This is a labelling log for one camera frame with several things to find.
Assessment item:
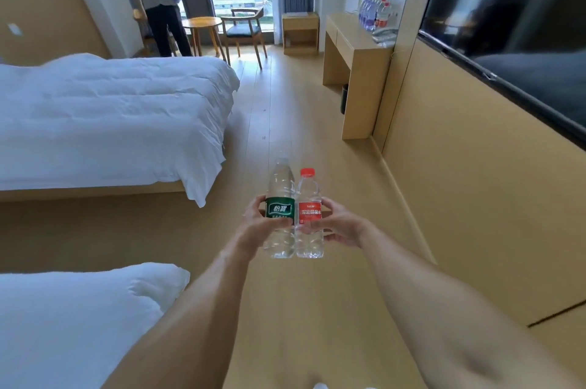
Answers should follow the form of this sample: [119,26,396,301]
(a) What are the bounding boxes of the person's left forearm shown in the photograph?
[103,237,255,389]

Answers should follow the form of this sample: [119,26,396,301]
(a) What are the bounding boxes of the round wooden side table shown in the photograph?
[182,16,225,57]

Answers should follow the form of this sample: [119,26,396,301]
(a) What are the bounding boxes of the person's right hand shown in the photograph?
[300,197,372,249]

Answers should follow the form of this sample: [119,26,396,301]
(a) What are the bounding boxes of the low wooden cabinet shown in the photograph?
[281,12,320,55]

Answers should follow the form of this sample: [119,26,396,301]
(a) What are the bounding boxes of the white telephone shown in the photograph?
[371,26,398,44]

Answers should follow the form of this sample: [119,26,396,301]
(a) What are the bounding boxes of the person's right forearm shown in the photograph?
[359,224,586,389]

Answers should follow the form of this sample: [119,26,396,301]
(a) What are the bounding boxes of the person's left hand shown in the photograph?
[236,195,294,259]

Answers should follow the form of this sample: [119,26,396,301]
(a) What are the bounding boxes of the wooden armchair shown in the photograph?
[132,8,177,57]
[220,7,268,70]

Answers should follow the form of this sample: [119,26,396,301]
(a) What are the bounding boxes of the black television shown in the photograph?
[417,0,586,151]

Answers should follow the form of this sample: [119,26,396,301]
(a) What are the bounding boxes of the white bed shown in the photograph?
[0,263,191,389]
[0,53,241,209]

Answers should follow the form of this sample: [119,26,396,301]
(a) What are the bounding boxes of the green label water bottle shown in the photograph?
[263,155,297,259]

